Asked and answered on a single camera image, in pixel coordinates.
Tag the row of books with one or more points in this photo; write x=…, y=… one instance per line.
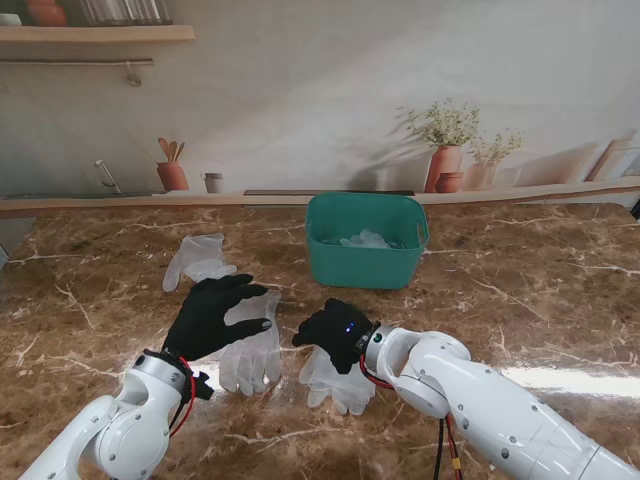
x=125, y=10

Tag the black object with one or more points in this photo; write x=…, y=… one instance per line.
x=636, y=207

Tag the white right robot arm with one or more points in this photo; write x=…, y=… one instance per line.
x=475, y=395

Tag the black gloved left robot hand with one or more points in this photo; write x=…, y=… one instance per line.
x=210, y=315

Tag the dark metal wall rail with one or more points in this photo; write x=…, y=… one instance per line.
x=75, y=60

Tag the grey mug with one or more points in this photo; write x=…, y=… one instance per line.
x=214, y=184

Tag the small round terracotta pot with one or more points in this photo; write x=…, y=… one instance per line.
x=449, y=182

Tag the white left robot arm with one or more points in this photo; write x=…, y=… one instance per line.
x=130, y=430

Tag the light wooden wall shelf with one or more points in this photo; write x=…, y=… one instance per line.
x=100, y=33

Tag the white bowl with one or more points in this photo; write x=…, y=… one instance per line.
x=9, y=20

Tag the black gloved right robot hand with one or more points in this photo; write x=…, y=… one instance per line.
x=340, y=332

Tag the teal plastic basket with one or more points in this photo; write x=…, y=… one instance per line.
x=360, y=270

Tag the terracotta pot with wooden spoons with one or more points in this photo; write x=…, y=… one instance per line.
x=172, y=176

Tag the tall terracotta vase with flowers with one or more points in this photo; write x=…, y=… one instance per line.
x=445, y=165

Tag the orange ceramic jar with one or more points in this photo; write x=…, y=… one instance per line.
x=46, y=12

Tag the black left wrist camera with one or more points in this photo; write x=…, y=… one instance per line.
x=202, y=386

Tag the metal hook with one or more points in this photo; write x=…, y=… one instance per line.
x=133, y=77

